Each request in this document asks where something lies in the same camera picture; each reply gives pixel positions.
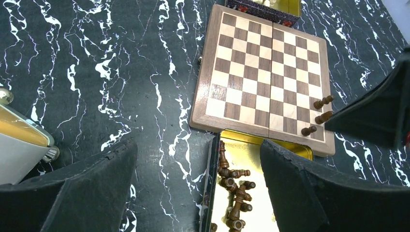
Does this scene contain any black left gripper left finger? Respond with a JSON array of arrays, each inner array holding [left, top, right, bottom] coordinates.
[[0, 138, 138, 232]]

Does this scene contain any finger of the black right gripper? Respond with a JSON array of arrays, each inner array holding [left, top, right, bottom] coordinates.
[[324, 48, 410, 149]]

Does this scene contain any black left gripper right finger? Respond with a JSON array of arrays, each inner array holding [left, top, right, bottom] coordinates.
[[260, 140, 410, 232]]

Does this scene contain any dark tall piece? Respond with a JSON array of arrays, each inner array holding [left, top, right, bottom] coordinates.
[[313, 95, 334, 110]]

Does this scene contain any dark pawn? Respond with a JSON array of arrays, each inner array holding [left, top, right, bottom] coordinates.
[[301, 126, 317, 136]]

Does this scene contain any gold tin with dark pieces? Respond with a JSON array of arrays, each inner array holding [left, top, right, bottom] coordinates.
[[198, 130, 315, 232]]

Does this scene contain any dark chess king piece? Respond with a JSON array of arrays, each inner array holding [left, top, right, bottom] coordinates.
[[228, 184, 246, 221]]

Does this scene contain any wooden folding chess board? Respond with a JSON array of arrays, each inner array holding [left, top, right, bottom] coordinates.
[[190, 4, 336, 157]]

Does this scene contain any gold tin with light pieces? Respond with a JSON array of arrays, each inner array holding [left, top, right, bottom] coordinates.
[[225, 0, 301, 27]]

